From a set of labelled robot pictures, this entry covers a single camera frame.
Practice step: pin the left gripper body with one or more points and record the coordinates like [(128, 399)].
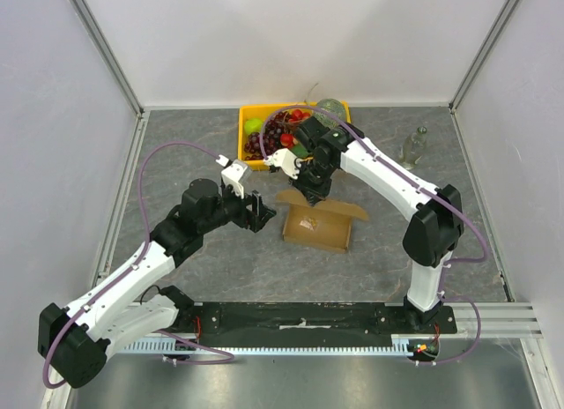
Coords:
[(231, 207)]

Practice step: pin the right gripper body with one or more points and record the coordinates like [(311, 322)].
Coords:
[(314, 187)]

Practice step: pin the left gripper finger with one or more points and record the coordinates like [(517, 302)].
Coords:
[(264, 215), (256, 203)]

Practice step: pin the brown cardboard box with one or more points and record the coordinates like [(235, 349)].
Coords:
[(334, 222)]

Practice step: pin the small clear snack wrapper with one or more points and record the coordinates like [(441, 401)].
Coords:
[(309, 223)]

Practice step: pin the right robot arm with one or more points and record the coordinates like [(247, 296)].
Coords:
[(433, 231)]

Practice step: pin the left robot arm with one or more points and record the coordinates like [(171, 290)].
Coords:
[(78, 339)]

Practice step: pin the green avocado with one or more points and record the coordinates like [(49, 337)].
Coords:
[(300, 151)]

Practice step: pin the dark purple grape bunch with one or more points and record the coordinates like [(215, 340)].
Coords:
[(255, 146)]

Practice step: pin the red cherry bunch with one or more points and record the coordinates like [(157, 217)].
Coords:
[(291, 120)]

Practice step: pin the yellow plastic tray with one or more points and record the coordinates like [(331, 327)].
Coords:
[(264, 111)]

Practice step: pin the green netted melon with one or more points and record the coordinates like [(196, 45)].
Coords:
[(333, 106)]

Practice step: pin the green apple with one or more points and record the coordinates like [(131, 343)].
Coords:
[(252, 126)]

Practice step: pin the clear glass bottle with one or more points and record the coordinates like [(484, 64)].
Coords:
[(413, 148)]

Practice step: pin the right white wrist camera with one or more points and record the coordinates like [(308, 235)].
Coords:
[(285, 160)]

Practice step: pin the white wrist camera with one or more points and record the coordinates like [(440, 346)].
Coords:
[(285, 160), (234, 174)]

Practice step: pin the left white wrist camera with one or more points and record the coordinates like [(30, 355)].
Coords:
[(234, 174)]

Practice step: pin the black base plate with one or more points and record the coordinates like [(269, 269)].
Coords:
[(209, 319)]

